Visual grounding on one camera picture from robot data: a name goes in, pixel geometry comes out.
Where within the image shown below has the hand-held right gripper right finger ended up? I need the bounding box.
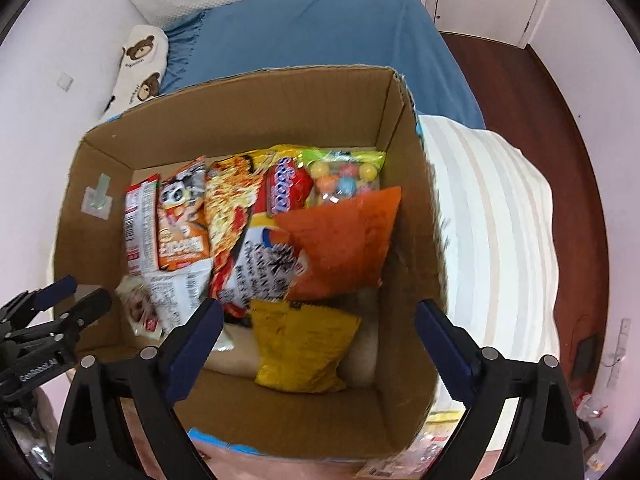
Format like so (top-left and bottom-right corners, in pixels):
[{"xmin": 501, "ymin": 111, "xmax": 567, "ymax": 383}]
[{"xmin": 416, "ymin": 299, "xmax": 586, "ymax": 480}]

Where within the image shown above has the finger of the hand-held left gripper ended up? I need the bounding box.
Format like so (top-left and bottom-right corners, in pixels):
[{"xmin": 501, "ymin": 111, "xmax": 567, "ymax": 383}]
[
  {"xmin": 10, "ymin": 287, "xmax": 113, "ymax": 356},
  {"xmin": 0, "ymin": 275, "xmax": 78, "ymax": 331}
]

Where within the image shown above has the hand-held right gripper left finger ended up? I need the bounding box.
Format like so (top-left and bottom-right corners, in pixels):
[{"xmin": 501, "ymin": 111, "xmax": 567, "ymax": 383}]
[{"xmin": 54, "ymin": 299, "xmax": 225, "ymax": 480}]

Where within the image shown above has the small clear snack packet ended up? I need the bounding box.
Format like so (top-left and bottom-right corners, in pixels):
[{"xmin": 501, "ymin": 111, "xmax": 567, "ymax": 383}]
[{"xmin": 116, "ymin": 277, "xmax": 166, "ymax": 338}]

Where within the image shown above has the white grey snack packet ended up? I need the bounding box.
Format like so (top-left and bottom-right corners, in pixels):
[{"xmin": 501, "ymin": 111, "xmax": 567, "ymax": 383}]
[{"xmin": 145, "ymin": 260, "xmax": 213, "ymax": 333}]

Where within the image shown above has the blue printed cardboard box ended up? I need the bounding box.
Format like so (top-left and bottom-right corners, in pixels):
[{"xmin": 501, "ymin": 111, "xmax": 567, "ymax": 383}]
[{"xmin": 54, "ymin": 64, "xmax": 453, "ymax": 463}]

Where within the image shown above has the red white snack packet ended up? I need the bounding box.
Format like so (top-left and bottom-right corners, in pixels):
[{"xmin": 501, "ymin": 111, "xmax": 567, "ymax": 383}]
[{"xmin": 124, "ymin": 172, "xmax": 162, "ymax": 277}]

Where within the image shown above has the yellow snack packet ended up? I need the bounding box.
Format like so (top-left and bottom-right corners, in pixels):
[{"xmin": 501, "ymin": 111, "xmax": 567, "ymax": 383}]
[{"xmin": 249, "ymin": 299, "xmax": 363, "ymax": 393}]

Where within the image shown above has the orange panda snack packet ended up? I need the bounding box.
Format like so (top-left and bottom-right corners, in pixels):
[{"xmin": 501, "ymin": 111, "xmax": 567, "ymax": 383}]
[{"xmin": 156, "ymin": 156, "xmax": 213, "ymax": 272}]

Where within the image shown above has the large noodle packet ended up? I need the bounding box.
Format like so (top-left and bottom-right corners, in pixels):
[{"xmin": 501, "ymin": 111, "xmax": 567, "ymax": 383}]
[{"xmin": 205, "ymin": 145, "xmax": 313, "ymax": 328}]

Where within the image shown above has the colourful candy ball bag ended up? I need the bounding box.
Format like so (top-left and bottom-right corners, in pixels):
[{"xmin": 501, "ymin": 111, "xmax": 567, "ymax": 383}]
[{"xmin": 295, "ymin": 147, "xmax": 387, "ymax": 208}]

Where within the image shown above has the clear yellow-edged snack packet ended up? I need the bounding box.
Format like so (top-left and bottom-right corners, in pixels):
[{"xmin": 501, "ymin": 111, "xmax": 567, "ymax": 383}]
[{"xmin": 400, "ymin": 407, "xmax": 466, "ymax": 468}]

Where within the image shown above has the cat print blanket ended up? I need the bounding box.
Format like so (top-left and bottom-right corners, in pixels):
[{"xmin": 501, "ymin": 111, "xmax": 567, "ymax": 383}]
[{"xmin": 120, "ymin": 115, "xmax": 561, "ymax": 480}]

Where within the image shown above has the clear plastic bag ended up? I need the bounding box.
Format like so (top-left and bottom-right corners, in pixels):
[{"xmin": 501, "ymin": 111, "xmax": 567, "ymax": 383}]
[{"xmin": 575, "ymin": 392, "xmax": 608, "ymax": 461}]

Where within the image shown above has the bear print pillow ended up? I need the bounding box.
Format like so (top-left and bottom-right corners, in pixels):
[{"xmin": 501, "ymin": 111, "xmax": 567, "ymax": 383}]
[{"xmin": 102, "ymin": 25, "xmax": 171, "ymax": 122}]

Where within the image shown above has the blue bed sheet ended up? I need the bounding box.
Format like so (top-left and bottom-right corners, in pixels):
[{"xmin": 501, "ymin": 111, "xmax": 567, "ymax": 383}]
[{"xmin": 157, "ymin": 0, "xmax": 488, "ymax": 131}]

